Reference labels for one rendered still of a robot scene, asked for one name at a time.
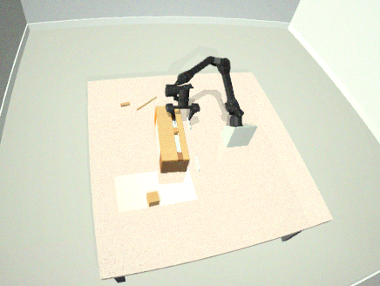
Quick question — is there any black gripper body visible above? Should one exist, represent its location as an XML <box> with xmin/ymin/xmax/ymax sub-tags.
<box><xmin>166</xmin><ymin>96</ymin><xmax>200</xmax><ymax>112</ymax></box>

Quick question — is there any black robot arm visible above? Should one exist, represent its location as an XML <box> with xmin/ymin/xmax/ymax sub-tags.
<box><xmin>164</xmin><ymin>56</ymin><xmax>244</xmax><ymax>126</ymax></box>

